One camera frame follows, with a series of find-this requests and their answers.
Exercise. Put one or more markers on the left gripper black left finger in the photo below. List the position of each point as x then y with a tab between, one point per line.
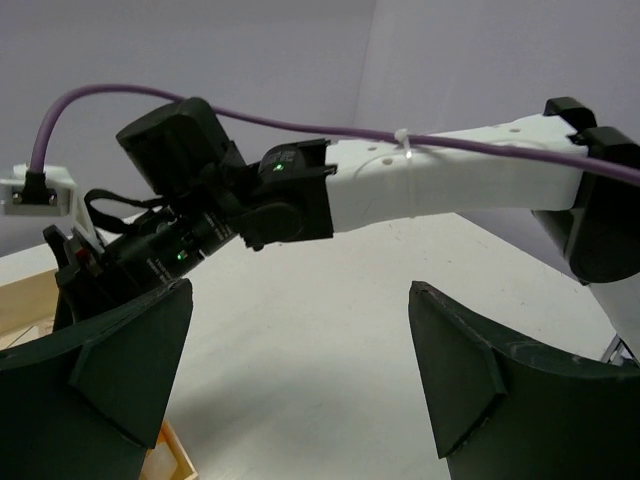
88	401

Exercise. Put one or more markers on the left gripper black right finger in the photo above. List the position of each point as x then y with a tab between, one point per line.
503	405

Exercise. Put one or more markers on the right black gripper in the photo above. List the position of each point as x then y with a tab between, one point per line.
159	248

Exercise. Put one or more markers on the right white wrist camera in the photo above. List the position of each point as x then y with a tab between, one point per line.
52	193

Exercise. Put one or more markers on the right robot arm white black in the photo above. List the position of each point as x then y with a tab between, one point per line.
578	178

